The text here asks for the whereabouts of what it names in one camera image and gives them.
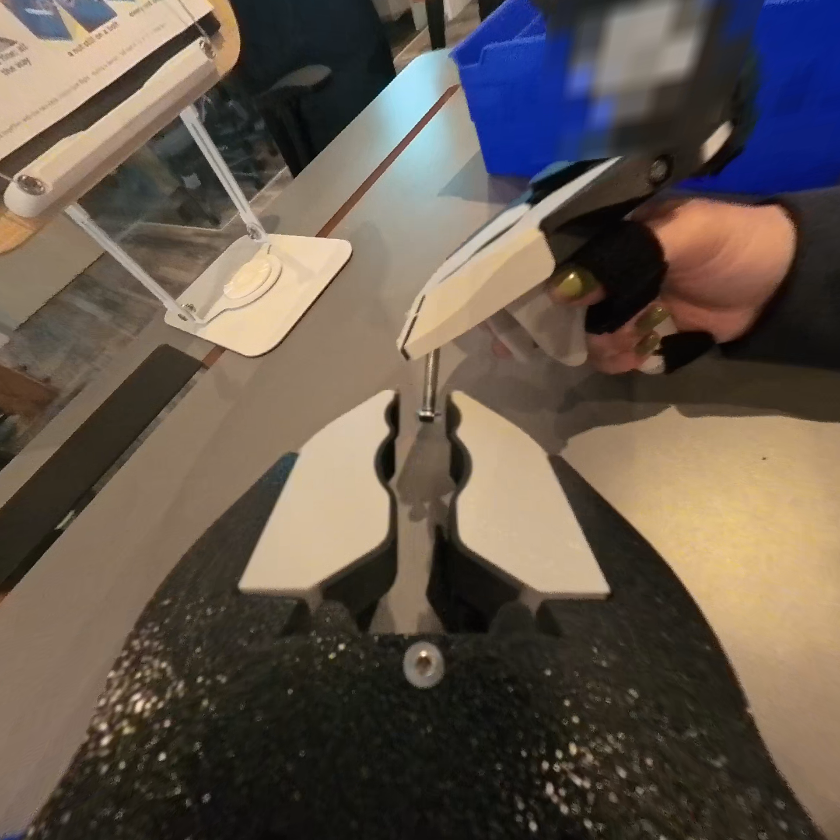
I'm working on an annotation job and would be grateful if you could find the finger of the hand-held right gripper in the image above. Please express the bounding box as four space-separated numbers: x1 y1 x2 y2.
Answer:
422 156 658 299
395 228 559 362

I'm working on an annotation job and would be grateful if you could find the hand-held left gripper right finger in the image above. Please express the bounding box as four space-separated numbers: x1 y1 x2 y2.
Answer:
428 390 613 611

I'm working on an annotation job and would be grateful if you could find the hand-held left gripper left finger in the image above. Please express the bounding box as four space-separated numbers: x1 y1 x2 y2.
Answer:
238 389 401 608

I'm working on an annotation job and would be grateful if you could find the long silver bolt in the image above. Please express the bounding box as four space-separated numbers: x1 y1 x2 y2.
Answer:
419 349 442 414

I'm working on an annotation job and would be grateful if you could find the person's right hand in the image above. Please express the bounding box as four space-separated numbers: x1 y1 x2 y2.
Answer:
489 197 798 376

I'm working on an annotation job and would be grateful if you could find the blue plastic bin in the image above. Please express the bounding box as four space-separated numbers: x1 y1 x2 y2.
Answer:
449 0 840 198

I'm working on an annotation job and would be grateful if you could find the white document stand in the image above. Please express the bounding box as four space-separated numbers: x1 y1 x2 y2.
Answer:
0 29 353 358

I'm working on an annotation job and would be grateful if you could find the black flat strip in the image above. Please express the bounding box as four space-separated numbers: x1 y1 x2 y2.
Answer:
0 344 204 592

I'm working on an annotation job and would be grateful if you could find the black office chair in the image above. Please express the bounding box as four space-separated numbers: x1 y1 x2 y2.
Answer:
252 63 332 175

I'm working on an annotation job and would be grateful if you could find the clear glass partition panel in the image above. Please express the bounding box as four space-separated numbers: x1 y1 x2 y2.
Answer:
0 98 293 473

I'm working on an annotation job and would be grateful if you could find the wooden stand board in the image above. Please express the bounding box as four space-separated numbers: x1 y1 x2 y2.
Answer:
0 0 241 257

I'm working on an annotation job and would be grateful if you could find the printed instruction sheet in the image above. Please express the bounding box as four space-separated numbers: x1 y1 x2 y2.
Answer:
0 0 217 158

